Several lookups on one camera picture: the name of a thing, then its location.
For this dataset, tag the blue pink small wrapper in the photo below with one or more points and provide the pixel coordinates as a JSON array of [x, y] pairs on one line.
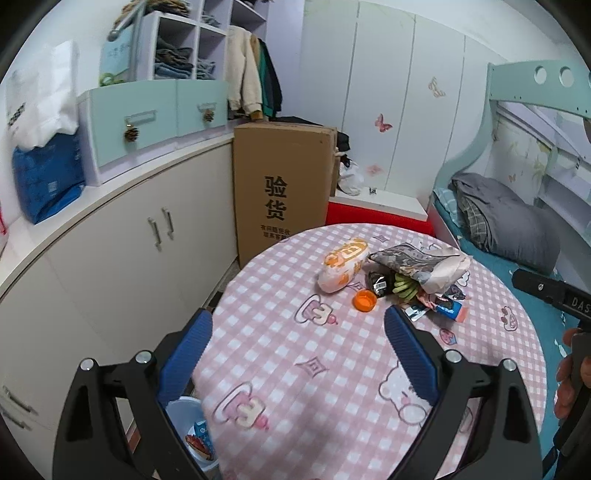
[[451, 309]]

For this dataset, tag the orange white snack bag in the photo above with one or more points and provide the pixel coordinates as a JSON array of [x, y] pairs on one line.
[[341, 265]]

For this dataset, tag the orange bottle cap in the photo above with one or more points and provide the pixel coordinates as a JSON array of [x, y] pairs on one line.
[[365, 300]]

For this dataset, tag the blue plastic bag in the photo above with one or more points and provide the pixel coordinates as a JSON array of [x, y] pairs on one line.
[[48, 178]]

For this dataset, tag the mint bed frame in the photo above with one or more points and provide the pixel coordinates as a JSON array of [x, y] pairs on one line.
[[534, 137]]

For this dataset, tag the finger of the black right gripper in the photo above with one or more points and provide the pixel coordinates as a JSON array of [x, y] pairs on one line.
[[559, 294]]

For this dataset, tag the white curved cabinet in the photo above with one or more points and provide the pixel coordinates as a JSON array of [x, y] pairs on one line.
[[108, 277]]

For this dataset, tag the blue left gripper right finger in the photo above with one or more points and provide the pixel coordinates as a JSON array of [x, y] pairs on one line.
[[417, 351]]

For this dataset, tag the white trash bin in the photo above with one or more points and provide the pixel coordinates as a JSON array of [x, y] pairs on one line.
[[187, 417]]

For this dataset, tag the grey folded blanket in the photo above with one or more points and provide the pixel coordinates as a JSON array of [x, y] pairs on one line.
[[501, 223]]

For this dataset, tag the brown cardboard box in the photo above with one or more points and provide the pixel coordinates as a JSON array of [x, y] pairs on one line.
[[283, 176]]

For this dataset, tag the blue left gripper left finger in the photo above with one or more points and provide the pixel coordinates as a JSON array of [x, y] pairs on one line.
[[178, 354]]

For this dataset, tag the person right hand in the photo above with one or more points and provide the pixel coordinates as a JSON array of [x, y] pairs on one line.
[[566, 392]]

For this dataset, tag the teal bed sheet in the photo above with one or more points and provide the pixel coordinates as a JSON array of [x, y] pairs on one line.
[[549, 323]]

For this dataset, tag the hanging beige jacket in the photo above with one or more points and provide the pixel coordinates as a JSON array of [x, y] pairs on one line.
[[241, 72]]

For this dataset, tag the pink checkered tablecloth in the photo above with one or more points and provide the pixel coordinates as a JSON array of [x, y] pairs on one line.
[[298, 384]]

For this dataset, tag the white plastic bag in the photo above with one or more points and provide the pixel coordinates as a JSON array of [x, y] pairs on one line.
[[41, 97]]

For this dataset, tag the white shelf with clothes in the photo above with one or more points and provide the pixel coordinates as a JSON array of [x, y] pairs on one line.
[[202, 29]]

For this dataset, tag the mint drawer unit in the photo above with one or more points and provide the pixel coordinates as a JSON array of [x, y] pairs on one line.
[[126, 125]]

